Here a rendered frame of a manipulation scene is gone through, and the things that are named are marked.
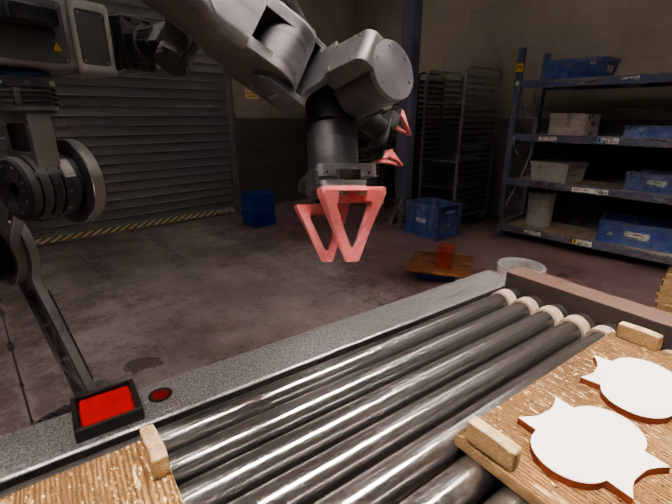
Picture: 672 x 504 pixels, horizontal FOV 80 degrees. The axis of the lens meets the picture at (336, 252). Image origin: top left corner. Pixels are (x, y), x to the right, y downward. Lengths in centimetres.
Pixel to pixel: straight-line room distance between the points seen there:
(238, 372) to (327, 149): 37
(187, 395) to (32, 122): 69
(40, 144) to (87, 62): 22
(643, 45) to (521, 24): 125
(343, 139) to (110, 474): 42
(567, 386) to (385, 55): 49
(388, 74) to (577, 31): 496
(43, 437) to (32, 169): 62
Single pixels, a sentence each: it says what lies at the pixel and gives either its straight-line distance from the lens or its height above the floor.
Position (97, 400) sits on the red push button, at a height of 93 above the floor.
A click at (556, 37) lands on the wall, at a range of 541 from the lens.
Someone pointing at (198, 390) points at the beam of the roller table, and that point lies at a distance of 64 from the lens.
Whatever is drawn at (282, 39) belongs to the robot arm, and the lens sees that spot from 44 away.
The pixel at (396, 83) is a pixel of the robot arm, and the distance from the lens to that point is 42.
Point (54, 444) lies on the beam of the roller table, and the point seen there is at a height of 91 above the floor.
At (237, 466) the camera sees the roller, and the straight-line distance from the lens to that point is 51.
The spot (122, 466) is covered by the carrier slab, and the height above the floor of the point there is 94.
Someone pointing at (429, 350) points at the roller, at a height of 92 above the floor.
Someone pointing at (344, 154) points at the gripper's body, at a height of 125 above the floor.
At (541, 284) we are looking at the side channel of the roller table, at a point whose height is 95.
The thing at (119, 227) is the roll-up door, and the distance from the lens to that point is 528.
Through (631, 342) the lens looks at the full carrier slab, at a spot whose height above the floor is 94.
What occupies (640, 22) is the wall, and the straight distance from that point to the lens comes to 519.
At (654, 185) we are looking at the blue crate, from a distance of 448.
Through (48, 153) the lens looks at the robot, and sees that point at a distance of 109.
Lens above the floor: 129
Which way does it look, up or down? 19 degrees down
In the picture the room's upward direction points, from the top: straight up
